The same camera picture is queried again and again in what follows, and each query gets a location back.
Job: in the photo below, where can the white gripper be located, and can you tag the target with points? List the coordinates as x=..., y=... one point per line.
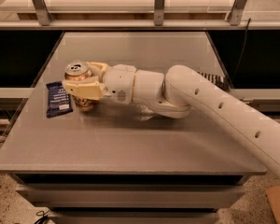
x=119, y=81

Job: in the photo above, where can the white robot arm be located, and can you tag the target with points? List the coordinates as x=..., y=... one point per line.
x=173, y=95

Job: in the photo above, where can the black striped snack bar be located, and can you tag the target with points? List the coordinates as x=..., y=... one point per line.
x=217, y=80

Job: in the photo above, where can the dark blue snack bar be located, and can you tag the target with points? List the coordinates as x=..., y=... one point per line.
x=59, y=101

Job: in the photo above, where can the metal railing frame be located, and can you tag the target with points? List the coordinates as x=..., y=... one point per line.
x=114, y=15

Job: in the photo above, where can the orange soda can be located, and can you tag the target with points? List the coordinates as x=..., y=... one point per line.
x=78, y=71

